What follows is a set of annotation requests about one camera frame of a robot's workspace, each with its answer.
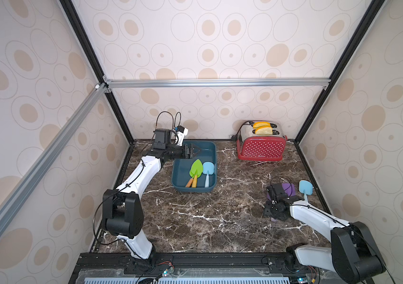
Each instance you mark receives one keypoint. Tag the left diagonal aluminium bar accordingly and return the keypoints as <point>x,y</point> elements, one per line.
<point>14,202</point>

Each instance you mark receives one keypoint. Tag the horizontal aluminium frame bar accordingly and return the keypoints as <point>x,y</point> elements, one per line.
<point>225,83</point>

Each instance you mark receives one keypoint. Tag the yellow toast slice rear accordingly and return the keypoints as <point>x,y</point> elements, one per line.
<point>261,124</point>

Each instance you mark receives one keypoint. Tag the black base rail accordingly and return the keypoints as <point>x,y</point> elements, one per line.
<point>196,265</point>

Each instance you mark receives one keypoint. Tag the yellow toast slice front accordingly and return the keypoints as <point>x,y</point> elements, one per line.
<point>265,130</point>

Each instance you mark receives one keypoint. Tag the light blue shovel far right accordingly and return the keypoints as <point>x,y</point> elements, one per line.
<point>306,188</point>

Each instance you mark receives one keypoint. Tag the light blue toy shovel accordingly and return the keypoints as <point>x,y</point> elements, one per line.
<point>208,169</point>

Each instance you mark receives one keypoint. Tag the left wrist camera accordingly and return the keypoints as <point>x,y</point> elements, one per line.
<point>181,132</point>

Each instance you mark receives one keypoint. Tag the teal plastic storage box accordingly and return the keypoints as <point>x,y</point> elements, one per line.
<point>181,169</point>

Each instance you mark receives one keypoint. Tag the red polka dot toaster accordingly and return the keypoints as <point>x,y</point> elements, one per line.
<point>261,148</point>

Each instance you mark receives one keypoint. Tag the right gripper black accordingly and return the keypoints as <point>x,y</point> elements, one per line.
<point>272,209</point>

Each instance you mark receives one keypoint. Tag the green shovel orange handle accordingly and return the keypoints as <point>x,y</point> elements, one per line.
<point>192,173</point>

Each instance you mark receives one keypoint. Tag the yellow toast slice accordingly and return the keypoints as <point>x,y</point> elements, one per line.
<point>261,124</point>
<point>265,130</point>

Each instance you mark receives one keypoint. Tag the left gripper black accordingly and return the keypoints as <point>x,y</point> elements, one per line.
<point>188,154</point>

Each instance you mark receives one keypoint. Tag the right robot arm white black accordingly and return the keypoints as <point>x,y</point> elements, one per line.
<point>353,253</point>

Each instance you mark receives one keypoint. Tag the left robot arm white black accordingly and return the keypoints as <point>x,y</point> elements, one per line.
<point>122,214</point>

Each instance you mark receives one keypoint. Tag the green shovel yellow handle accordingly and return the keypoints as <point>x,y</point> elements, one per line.
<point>199,170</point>

